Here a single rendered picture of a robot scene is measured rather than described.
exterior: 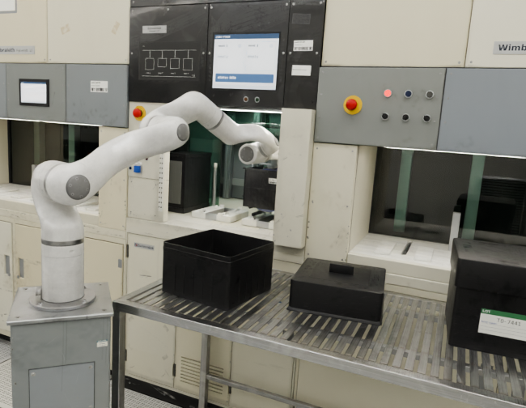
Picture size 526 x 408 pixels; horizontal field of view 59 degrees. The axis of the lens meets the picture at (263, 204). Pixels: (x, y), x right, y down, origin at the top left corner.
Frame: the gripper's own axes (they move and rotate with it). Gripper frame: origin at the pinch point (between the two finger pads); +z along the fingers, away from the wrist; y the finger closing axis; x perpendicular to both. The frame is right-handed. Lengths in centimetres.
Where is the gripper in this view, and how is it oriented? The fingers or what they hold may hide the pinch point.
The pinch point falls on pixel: (276, 152)
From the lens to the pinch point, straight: 216.6
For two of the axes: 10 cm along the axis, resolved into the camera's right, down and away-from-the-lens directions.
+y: 9.2, 1.3, -3.8
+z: 3.9, -1.2, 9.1
